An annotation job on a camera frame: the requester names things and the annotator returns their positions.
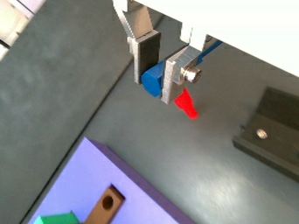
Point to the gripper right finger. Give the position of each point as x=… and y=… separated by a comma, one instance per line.
x=180, y=67

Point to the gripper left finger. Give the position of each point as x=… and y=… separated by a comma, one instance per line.
x=143, y=38

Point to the green block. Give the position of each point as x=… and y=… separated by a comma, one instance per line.
x=66, y=218

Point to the black angle fixture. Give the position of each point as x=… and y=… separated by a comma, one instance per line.
x=270, y=138

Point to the purple base block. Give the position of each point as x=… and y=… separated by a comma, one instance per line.
x=99, y=190

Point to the blue stepped peg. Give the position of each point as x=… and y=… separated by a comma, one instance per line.
x=154, y=75

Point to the red stepped peg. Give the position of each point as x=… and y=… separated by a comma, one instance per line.
x=183, y=102

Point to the brown slotted bracket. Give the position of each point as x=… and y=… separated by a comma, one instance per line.
x=107, y=207

